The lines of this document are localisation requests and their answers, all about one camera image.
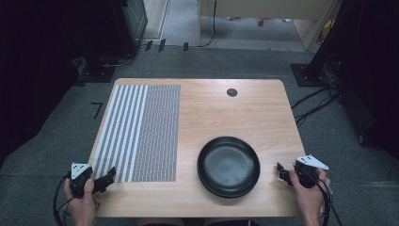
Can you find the black tape strip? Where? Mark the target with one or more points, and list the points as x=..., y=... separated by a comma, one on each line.
x=185, y=46
x=162, y=45
x=148, y=45

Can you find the person's right hand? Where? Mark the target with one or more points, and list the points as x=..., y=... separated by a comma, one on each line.
x=310, y=197

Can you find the dark curtain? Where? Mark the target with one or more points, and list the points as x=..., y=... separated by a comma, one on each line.
x=37, y=62
x=370, y=62

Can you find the person's left hand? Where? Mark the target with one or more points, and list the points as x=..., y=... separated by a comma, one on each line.
x=82, y=205

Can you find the grey equipment cabinet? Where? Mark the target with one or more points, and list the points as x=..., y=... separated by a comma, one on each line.
x=136, y=22

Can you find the black square stand base plate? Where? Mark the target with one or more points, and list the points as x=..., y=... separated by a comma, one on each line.
x=302, y=77

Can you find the yellow object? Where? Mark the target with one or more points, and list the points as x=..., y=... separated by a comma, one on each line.
x=328, y=29

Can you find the grey white striped placemat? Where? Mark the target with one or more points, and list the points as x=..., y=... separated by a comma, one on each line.
x=156, y=132

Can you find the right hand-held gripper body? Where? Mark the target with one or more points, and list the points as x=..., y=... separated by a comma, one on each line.
x=306, y=174

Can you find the black stand base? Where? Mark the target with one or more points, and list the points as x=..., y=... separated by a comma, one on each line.
x=97, y=73

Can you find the light wooden desk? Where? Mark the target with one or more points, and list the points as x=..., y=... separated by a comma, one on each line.
x=266, y=8

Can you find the black round plate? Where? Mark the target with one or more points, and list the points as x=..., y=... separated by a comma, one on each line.
x=229, y=166

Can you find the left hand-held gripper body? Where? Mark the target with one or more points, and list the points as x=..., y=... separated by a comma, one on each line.
x=79, y=180

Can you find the small red object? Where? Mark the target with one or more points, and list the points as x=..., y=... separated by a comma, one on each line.
x=261, y=21

